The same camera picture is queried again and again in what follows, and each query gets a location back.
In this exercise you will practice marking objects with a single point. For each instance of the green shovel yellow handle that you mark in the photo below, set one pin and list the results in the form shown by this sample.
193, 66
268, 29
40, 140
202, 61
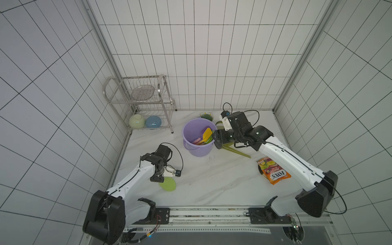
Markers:
209, 139

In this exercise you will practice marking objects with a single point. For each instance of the purple shovel pink handle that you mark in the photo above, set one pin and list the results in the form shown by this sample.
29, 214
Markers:
195, 142

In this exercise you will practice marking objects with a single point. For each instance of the yellow plastic shovel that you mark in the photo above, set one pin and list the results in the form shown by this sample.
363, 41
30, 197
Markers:
205, 135

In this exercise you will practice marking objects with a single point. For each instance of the green patterned bowl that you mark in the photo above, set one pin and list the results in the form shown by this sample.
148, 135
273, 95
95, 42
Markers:
206, 115

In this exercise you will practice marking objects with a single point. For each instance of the orange snack bag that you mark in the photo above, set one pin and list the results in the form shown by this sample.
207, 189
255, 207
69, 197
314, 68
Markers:
273, 172

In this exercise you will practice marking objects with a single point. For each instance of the metal dish rack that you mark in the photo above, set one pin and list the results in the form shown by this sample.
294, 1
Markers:
117, 94

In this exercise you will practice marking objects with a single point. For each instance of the green transparent watering can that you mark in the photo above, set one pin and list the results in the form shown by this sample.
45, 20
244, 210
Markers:
228, 147

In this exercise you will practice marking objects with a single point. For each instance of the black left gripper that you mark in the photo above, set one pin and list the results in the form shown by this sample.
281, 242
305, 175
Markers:
156, 179

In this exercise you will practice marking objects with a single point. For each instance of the purple plastic bucket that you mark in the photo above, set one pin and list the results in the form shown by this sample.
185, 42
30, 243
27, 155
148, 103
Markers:
193, 130

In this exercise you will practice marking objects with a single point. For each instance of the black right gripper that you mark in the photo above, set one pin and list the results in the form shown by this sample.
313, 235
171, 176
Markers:
219, 139

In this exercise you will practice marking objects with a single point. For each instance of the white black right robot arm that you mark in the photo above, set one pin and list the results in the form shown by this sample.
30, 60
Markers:
317, 187

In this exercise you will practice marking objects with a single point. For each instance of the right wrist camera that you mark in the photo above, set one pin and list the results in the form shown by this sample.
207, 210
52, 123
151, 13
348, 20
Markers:
225, 121

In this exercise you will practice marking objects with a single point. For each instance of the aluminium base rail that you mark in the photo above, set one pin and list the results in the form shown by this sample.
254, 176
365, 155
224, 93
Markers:
201, 218

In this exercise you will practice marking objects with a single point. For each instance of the blue bowl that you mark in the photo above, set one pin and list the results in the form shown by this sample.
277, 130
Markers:
153, 122

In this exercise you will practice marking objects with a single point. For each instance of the light green shovel wooden handle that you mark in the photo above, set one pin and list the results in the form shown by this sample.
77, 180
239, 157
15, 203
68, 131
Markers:
168, 184

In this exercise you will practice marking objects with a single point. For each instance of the light green bowl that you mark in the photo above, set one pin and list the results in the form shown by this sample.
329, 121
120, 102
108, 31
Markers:
137, 121

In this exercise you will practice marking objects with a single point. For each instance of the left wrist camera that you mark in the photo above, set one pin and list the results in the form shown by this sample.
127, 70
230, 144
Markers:
173, 172

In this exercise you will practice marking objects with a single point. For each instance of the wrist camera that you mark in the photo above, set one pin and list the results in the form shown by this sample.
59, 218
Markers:
225, 121
173, 172

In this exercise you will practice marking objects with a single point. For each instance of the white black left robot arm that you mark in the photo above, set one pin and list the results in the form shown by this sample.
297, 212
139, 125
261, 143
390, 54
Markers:
111, 211

